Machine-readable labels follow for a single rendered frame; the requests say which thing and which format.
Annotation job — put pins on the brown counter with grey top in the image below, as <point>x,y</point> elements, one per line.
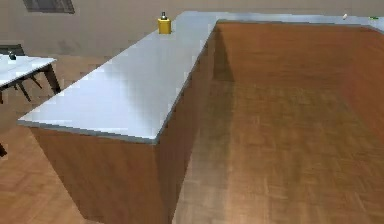
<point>133,100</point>

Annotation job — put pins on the dark framed window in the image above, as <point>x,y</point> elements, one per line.
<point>50,5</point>

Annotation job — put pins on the small green object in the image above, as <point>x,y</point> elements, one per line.
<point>374,18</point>

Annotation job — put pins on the white table with dark legs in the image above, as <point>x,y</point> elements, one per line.
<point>20,68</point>

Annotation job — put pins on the yellow soap dispenser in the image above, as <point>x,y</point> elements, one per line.
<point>164,25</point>

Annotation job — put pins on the small dark round object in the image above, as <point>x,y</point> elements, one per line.
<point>12,56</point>

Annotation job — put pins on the small white object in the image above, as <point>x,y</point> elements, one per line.
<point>345,16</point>

